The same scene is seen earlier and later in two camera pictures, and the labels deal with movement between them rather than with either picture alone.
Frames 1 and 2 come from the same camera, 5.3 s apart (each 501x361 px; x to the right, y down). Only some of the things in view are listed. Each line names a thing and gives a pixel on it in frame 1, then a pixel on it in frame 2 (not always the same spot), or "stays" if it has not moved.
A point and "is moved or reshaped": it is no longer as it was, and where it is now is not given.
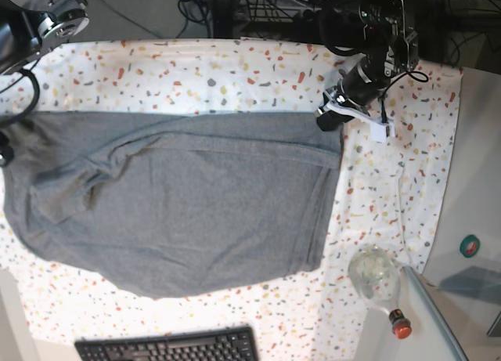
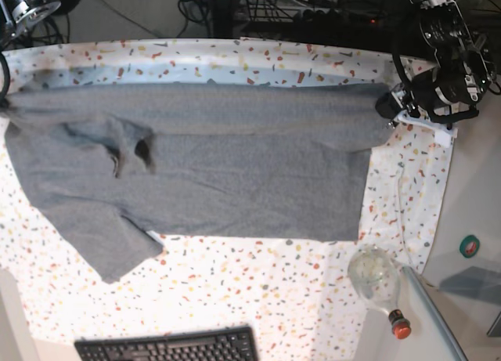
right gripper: (352, 88) to (443, 106)
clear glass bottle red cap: (374, 275) stays
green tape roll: (469, 246) stays
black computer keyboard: (237, 344) stays
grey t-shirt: (174, 203) is moved or reshaped
